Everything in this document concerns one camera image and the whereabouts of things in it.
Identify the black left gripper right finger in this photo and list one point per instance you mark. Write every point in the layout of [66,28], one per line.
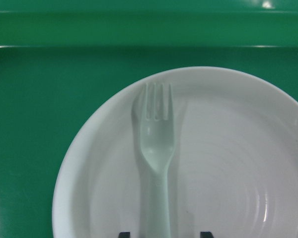
[206,235]

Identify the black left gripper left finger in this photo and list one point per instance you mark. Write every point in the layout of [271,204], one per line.
[124,235]

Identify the pale green plastic fork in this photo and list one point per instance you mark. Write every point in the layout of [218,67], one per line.
[156,144]

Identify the white round plate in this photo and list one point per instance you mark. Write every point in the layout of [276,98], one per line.
[234,172]

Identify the green plastic tray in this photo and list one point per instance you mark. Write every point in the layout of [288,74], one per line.
[61,59]

